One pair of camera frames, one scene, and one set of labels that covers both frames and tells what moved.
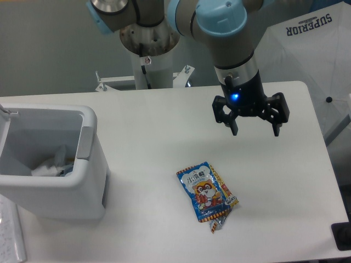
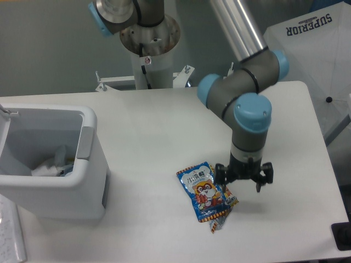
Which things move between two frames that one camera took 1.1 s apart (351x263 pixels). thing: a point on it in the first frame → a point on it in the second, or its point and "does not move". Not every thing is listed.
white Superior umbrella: [313, 48] does not move
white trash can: [52, 166] does not move
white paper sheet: [12, 245] does not move
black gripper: [247, 97] → [238, 170]
